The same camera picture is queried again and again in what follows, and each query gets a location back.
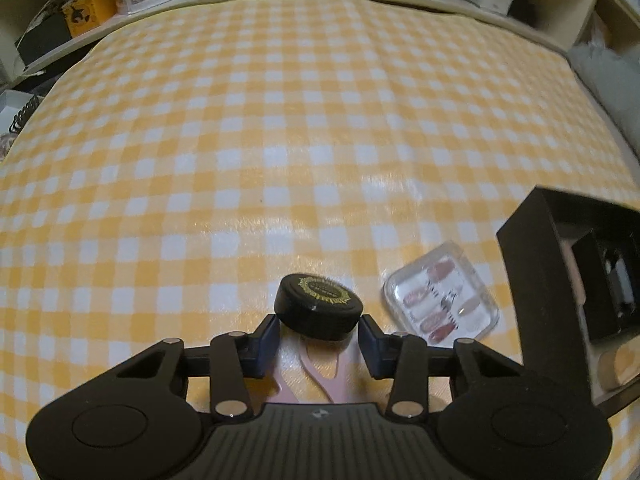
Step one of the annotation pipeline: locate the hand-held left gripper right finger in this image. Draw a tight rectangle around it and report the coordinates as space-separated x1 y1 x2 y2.
357 315 527 419

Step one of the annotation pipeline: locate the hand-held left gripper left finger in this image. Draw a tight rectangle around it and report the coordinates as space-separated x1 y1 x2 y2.
114 314 282 422

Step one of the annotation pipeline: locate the black round jar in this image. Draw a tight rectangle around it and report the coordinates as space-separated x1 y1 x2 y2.
274 273 364 341

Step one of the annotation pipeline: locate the clear press-on nail case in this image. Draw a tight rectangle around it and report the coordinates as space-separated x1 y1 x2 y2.
381 241 502 346

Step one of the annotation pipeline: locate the large black box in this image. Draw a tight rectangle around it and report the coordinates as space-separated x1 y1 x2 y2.
496 186 640 406

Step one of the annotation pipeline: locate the small black box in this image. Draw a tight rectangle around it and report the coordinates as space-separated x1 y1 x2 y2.
570 230 640 343

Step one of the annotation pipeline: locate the beige earbuds case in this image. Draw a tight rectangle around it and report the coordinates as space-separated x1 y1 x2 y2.
597 342 640 393

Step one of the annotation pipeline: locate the yellow checkered cloth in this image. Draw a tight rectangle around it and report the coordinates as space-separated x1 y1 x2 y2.
0 0 640 480

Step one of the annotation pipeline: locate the black hair clip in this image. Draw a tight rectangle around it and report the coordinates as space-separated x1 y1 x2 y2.
9 96 41 133

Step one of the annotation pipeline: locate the grey pillow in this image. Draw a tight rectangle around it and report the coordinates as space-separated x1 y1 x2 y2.
570 42 640 161

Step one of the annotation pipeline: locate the dark green box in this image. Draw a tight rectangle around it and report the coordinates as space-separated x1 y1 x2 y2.
15 20 73 63

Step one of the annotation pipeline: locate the yellow printed box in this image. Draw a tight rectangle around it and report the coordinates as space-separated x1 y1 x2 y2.
62 0 118 38

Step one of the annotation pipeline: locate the white plastic bag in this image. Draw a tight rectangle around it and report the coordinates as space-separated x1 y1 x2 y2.
575 10 618 53

